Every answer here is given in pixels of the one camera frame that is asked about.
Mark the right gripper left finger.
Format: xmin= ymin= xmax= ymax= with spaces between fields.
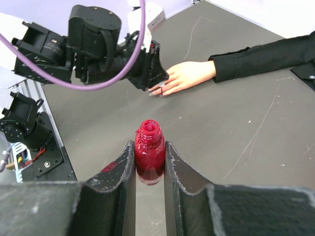
xmin=0 ymin=141 xmax=136 ymax=236

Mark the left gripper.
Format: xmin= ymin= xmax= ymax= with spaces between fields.
xmin=128 ymin=40 xmax=169 ymax=91

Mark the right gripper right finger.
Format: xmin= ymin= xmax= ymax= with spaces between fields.
xmin=164 ymin=142 xmax=315 ymax=236

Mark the red nail polish bottle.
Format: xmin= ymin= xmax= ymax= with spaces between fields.
xmin=134 ymin=119 xmax=166 ymax=186

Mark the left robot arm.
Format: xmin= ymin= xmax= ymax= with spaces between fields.
xmin=0 ymin=0 xmax=169 ymax=91

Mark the mannequin hand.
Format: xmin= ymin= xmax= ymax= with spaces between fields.
xmin=149 ymin=60 xmax=216 ymax=96

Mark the black shirt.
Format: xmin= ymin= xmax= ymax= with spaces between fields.
xmin=208 ymin=32 xmax=315 ymax=89

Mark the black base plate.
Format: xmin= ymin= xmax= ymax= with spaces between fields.
xmin=22 ymin=112 xmax=77 ymax=182

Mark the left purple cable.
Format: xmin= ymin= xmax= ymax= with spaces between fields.
xmin=0 ymin=0 xmax=146 ymax=91

